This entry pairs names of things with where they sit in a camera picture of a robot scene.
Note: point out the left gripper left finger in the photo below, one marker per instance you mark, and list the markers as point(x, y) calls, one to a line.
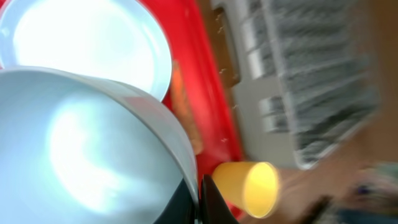
point(180, 209)

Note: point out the red serving tray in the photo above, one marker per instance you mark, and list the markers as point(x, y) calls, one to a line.
point(185, 32)

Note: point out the orange carrot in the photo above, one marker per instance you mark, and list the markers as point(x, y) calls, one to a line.
point(182, 109)

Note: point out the yellow plastic cup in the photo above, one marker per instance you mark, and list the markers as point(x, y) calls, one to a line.
point(250, 186)

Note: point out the light blue bowl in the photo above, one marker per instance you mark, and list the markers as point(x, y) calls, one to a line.
point(78, 149)

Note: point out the light blue plate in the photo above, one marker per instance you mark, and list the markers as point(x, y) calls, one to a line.
point(118, 40)

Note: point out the grey dishwasher rack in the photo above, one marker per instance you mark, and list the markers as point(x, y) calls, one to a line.
point(303, 71)

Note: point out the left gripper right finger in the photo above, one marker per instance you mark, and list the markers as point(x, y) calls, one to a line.
point(213, 209)

